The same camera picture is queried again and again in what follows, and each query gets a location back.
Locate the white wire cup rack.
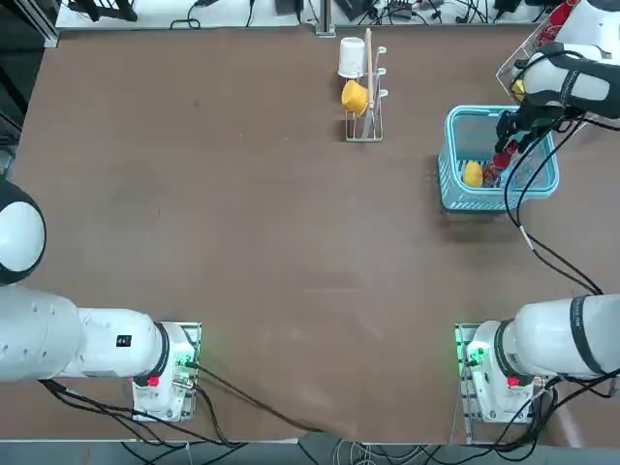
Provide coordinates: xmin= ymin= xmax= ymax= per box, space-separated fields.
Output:
xmin=344 ymin=27 xmax=389 ymax=143

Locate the aluminium camera post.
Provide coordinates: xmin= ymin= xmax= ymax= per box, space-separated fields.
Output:
xmin=315 ymin=0 xmax=336 ymax=37

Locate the white cup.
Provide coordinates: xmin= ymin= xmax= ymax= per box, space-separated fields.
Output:
xmin=336 ymin=37 xmax=366 ymax=78

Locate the yellow lemon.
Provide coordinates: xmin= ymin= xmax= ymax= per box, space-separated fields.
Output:
xmin=462 ymin=162 xmax=484 ymax=189

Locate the red drink bottle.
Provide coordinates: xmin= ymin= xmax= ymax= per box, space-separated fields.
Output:
xmin=483 ymin=144 xmax=517 ymax=189
xmin=536 ymin=0 xmax=580 ymax=49

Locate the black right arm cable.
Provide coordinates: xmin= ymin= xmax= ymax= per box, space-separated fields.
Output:
xmin=502 ymin=108 xmax=606 ymax=296

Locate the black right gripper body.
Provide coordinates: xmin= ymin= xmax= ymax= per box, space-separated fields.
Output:
xmin=511 ymin=104 xmax=558 ymax=140

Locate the yellow plastic cup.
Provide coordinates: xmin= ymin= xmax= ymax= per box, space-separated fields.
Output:
xmin=340 ymin=79 xmax=372 ymax=116

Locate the clear acrylic rack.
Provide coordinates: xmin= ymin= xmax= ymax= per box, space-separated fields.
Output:
xmin=495 ymin=0 xmax=590 ymax=115

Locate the light blue plastic basket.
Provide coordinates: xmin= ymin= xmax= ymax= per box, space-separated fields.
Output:
xmin=438 ymin=105 xmax=562 ymax=213

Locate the black left base cable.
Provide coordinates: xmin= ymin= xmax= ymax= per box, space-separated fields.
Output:
xmin=191 ymin=360 xmax=335 ymax=435

